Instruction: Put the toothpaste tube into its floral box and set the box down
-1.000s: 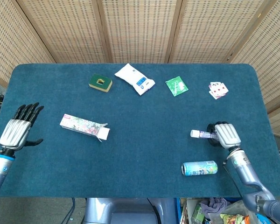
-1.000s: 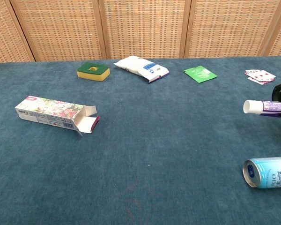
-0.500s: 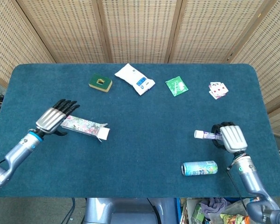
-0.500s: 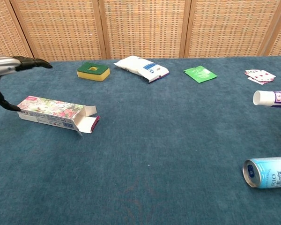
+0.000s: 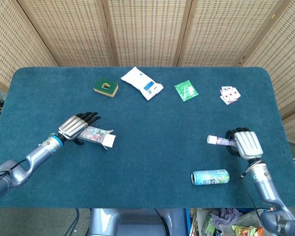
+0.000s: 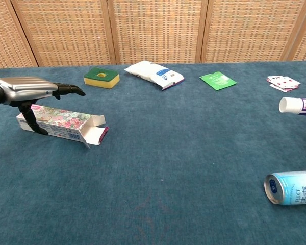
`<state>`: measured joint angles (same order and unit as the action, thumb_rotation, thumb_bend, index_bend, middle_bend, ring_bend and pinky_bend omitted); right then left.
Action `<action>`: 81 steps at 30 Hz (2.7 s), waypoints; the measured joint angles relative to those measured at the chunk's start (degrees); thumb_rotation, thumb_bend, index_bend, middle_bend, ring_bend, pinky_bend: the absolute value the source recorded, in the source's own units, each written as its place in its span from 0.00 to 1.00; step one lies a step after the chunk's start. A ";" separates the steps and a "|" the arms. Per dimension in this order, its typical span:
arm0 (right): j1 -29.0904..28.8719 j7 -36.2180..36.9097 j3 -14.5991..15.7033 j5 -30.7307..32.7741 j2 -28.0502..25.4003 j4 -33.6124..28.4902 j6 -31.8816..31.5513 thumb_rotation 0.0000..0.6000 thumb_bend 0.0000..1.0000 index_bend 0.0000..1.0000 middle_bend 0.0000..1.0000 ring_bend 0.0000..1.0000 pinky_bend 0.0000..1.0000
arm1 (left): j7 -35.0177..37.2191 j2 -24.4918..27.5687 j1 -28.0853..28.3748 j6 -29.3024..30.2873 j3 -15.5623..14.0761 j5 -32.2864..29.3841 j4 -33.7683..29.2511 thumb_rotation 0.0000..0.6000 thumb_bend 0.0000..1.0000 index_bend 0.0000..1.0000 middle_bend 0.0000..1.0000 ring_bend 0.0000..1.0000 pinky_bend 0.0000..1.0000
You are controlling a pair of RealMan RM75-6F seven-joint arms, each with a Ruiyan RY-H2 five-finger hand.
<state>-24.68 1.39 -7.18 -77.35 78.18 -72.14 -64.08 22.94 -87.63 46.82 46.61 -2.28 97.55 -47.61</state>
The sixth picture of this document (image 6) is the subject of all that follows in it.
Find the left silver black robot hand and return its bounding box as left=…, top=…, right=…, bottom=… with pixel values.
left=0, top=76, right=86, bottom=136

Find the purple white tube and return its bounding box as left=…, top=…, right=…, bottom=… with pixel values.
left=279, top=96, right=306, bottom=116

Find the floral white box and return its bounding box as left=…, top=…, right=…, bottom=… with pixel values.
left=16, top=104, right=110, bottom=149

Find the green yellow sponge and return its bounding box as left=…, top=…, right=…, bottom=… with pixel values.
left=83, top=67, right=120, bottom=90

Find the green sachet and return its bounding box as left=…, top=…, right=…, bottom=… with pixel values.
left=199, top=71, right=238, bottom=91

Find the light blue drink can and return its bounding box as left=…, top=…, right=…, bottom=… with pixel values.
left=264, top=170, right=306, bottom=206

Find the white wet wipes pack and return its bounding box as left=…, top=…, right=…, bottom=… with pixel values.
left=123, top=60, right=185, bottom=91

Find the teal felt table mat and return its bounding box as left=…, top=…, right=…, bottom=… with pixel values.
left=0, top=60, right=306, bottom=245

